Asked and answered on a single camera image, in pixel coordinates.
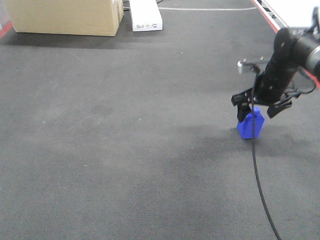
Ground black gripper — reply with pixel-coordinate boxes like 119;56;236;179
231;72;301;122

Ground blue plastic bottle part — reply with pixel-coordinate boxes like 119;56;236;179
237;107;265;140

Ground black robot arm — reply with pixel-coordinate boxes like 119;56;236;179
231;6;320;122

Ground long white cardboard box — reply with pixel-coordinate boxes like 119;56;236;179
129;0;163;32

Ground large brown cardboard box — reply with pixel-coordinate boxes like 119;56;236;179
4;0;124;37

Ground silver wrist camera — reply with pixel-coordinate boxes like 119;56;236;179
237;57;269;74

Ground black cable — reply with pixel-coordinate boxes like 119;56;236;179
250;72;283;240

